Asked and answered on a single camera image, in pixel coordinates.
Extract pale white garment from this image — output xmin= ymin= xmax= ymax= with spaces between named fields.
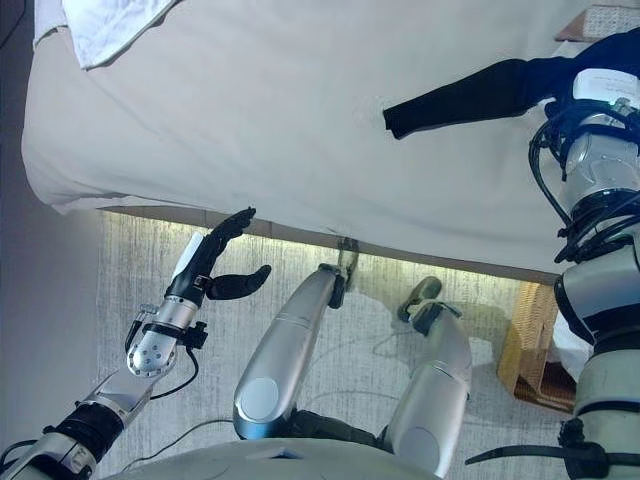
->
xmin=549 ymin=317 xmax=594 ymax=381

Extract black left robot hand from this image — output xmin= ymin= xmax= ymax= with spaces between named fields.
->
xmin=164 ymin=206 xmax=274 ymax=304

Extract pink patterned cloth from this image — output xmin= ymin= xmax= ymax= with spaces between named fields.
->
xmin=553 ymin=3 xmax=640 ymax=45

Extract white duvet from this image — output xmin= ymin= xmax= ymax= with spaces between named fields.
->
xmin=64 ymin=0 xmax=184 ymax=71

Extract green robot foot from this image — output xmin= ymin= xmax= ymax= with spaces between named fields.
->
xmin=397 ymin=276 xmax=444 ymax=324
xmin=335 ymin=238 xmax=360 ymax=286

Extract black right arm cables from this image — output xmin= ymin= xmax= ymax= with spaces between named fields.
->
xmin=528 ymin=99 xmax=640 ymax=264

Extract silver robot leg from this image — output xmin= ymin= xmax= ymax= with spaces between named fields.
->
xmin=232 ymin=263 xmax=346 ymax=441
xmin=387 ymin=299 xmax=474 ymax=476

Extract black cable tie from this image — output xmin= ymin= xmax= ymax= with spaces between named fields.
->
xmin=464 ymin=439 xmax=569 ymax=466

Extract green left robot foot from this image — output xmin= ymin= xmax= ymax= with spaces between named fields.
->
xmin=335 ymin=238 xmax=360 ymax=286

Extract black garment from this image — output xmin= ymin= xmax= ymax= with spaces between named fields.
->
xmin=382 ymin=30 xmax=640 ymax=141

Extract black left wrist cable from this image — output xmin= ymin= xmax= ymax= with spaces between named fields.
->
xmin=124 ymin=304 xmax=209 ymax=401

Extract bed with grey bedspread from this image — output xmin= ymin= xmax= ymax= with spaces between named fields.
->
xmin=20 ymin=0 xmax=640 ymax=276

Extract grey textured area rug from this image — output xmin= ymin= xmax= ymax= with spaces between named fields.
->
xmin=94 ymin=209 xmax=576 ymax=480

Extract green right robot foot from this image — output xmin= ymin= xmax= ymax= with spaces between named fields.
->
xmin=397 ymin=276 xmax=444 ymax=324

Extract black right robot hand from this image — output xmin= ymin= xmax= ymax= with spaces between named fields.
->
xmin=542 ymin=68 xmax=640 ymax=119

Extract brown wicker basket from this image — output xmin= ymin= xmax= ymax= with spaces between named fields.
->
xmin=497 ymin=280 xmax=579 ymax=414

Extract silver left robot leg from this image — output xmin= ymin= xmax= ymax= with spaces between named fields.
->
xmin=232 ymin=263 xmax=346 ymax=441

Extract silver right robot leg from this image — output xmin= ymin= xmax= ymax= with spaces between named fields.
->
xmin=387 ymin=299 xmax=474 ymax=476

